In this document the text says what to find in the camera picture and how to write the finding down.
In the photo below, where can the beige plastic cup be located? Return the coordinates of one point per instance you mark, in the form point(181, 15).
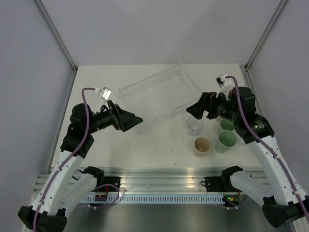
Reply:
point(218, 119)

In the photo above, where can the peach cup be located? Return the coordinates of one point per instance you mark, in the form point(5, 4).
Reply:
point(201, 146)

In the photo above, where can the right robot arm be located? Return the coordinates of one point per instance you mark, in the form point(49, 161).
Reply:
point(285, 201)

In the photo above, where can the right frame post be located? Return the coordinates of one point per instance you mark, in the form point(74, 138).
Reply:
point(268, 29)

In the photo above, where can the white wire dish rack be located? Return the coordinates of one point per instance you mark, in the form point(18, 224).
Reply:
point(160, 96)

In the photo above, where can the left frame post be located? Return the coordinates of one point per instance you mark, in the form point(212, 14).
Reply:
point(57, 37)

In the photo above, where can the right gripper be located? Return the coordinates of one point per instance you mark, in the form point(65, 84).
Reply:
point(207, 99)

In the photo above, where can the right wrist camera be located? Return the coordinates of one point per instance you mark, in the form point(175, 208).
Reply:
point(225, 84)

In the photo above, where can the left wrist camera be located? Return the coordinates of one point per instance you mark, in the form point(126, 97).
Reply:
point(103, 94)

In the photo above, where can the white slotted cable duct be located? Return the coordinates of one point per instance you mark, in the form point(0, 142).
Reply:
point(155, 199)

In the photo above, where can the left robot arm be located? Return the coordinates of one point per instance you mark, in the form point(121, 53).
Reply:
point(50, 210)

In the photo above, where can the frame post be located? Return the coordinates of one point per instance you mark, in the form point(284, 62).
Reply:
point(268, 29)
point(57, 37)

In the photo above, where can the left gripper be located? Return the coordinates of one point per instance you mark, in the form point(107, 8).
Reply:
point(121, 119)

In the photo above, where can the clear glass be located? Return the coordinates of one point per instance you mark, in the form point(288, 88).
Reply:
point(194, 126)
point(241, 142)

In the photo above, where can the tall green cup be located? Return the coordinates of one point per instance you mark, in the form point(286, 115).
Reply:
point(225, 141)

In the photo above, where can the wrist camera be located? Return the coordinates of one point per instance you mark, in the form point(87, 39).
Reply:
point(225, 84)
point(103, 94)

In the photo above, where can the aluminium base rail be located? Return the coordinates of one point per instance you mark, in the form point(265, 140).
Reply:
point(174, 180)

